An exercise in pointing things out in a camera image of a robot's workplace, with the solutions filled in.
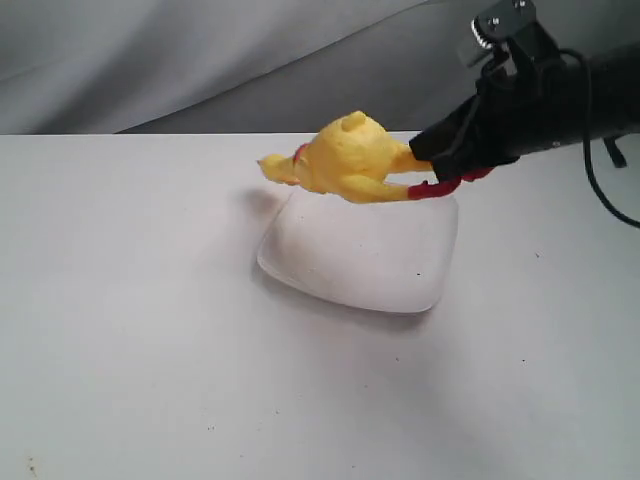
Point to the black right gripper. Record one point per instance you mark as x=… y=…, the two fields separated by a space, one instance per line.
x=475 y=139

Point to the yellow rubber chicken toy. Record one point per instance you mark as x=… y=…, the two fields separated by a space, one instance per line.
x=352 y=157

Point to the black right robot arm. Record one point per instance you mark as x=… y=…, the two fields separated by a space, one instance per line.
x=616 y=79

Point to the white square plate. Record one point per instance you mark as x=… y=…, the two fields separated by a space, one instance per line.
x=384 y=257

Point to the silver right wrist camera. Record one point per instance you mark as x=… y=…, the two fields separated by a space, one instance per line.
x=509 y=30

